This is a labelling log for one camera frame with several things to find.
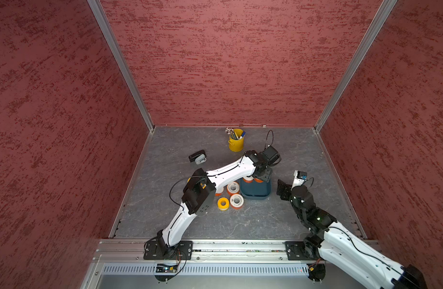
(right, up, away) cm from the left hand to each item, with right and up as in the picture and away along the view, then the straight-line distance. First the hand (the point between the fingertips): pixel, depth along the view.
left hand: (260, 176), depth 87 cm
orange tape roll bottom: (-12, -12, 0) cm, 17 cm away
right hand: (+11, -3, -4) cm, 12 cm away
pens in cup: (-11, +22, +15) cm, 29 cm away
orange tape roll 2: (-21, -10, +2) cm, 23 cm away
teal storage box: (-1, -7, +1) cm, 7 cm away
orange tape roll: (-5, -4, +6) cm, 8 cm away
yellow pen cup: (-11, +15, +16) cm, 25 cm away
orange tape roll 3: (-13, -7, +5) cm, 16 cm away
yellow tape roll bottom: (-18, -15, -2) cm, 24 cm away
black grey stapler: (-32, +8, +13) cm, 36 cm away
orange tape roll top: (-1, -2, -3) cm, 4 cm away
